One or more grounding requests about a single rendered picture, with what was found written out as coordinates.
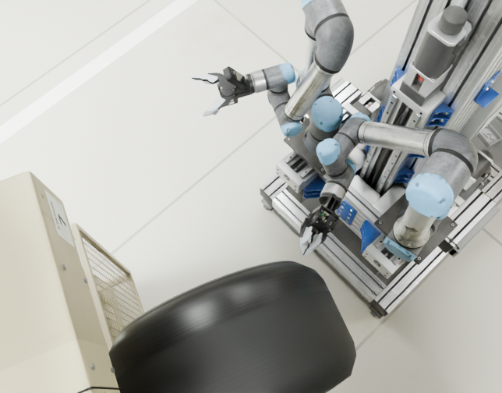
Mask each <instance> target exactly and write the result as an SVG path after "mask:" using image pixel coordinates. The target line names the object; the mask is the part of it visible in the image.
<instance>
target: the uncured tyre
mask: <svg viewBox="0 0 502 393"><path fill-rule="evenodd" d="M108 355H109V357H110V360H111V364H112V367H114V369H115V377H116V380H117V383H118V387H119V388H121V390H120V393H326V392H328V391H330V390H331V389H333V388H335V387H336V386H337V385H339V384H340V383H341V382H342V381H344V380H345V379H347V378H348V377H350V376H351V375H352V369H353V366H354V363H355V358H356V350H355V343H354V341H353V339H352V336H351V335H350V333H349V331H348V328H347V326H346V324H345V322H344V320H343V318H342V316H341V314H340V312H339V310H338V308H337V306H336V304H335V301H334V299H333V297H332V295H331V293H330V291H329V289H328V287H327V285H326V283H325V281H324V280H323V279H322V277H321V276H320V275H319V274H318V273H317V272H316V270H314V269H312V268H311V267H307V266H305V265H302V264H299V263H297V262H295V261H290V260H283V261H275V262H270V263H266V264H260V265H256V266H253V267H248V268H246V269H242V270H240V271H236V272H233V273H231V274H227V275H224V276H221V277H219V278H215V279H214V280H211V281H208V282H206V283H203V284H202V285H198V286H197V287H194V288H192V289H190V290H187V291H185V292H183V293H181V294H179V295H177V296H174V297H172V298H170V299H168V300H166V301H164V302H163V303H161V304H159V305H157V306H155V307H154V308H152V309H150V310H148V311H147V312H146V313H143V314H142V315H140V316H139V317H137V318H136V319H135V320H133V321H132V322H130V323H129V324H128V325H126V326H125V327H124V328H123V329H122V330H121V331H120V332H119V333H118V335H117V337H116V339H115V341H114V343H113V345H112V347H111V349H110V351H109V353H108Z"/></svg>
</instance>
